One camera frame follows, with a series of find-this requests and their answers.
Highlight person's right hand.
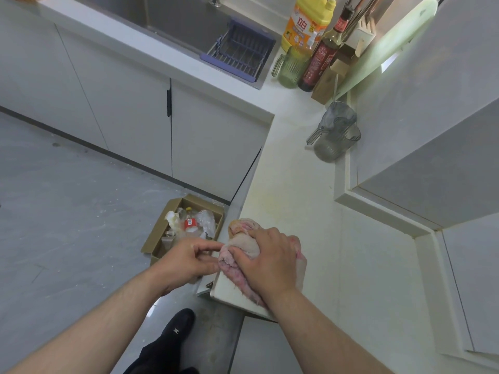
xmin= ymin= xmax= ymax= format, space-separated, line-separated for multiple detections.
xmin=228 ymin=226 xmax=303 ymax=304

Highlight person's left hand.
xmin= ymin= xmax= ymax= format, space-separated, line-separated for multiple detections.
xmin=150 ymin=237 xmax=226 ymax=297

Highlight pink dish cloth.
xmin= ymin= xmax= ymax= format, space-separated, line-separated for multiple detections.
xmin=217 ymin=218 xmax=308 ymax=310

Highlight clear plastic bag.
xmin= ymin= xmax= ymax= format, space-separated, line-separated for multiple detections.
xmin=194 ymin=209 xmax=217 ymax=240

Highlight dark tinted drinking glass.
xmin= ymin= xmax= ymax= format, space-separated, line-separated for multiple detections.
xmin=307 ymin=117 xmax=362 ymax=163

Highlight person's right forearm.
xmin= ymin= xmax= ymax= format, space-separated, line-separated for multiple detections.
xmin=269 ymin=290 xmax=395 ymax=374

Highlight person's left forearm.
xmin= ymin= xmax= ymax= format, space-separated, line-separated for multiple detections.
xmin=7 ymin=268 xmax=164 ymax=374

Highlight person's black left shoe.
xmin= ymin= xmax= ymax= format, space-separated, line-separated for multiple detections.
xmin=160 ymin=308 xmax=196 ymax=341

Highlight person's dark trousers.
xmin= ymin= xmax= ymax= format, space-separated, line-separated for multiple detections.
xmin=123 ymin=335 xmax=200 ymax=374

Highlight white countertop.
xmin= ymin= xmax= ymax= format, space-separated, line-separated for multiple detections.
xmin=37 ymin=0 xmax=365 ymax=322

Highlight large open cardboard box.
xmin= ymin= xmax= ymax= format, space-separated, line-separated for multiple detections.
xmin=140 ymin=193 xmax=226 ymax=285

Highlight small brown cardboard box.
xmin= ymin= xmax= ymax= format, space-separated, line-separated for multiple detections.
xmin=311 ymin=54 xmax=351 ymax=105

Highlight green tinted ribbed glass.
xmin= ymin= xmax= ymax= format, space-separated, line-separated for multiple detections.
xmin=271 ymin=46 xmax=312 ymax=89

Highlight dark sauce bottle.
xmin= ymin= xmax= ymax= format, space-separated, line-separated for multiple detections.
xmin=298 ymin=7 xmax=356 ymax=93

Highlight dark sink drain basket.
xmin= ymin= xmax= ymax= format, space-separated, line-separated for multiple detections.
xmin=199 ymin=19 xmax=277 ymax=83

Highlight steel sink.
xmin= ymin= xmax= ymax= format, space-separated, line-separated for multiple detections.
xmin=66 ymin=0 xmax=281 ymax=90

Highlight yellow detergent bottle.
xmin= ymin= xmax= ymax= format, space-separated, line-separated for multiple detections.
xmin=281 ymin=0 xmax=338 ymax=55

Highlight beige utensil holder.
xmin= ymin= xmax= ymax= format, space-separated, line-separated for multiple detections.
xmin=343 ymin=15 xmax=378 ymax=59

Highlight pale green cutting board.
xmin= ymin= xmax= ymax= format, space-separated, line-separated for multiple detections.
xmin=337 ymin=0 xmax=439 ymax=100

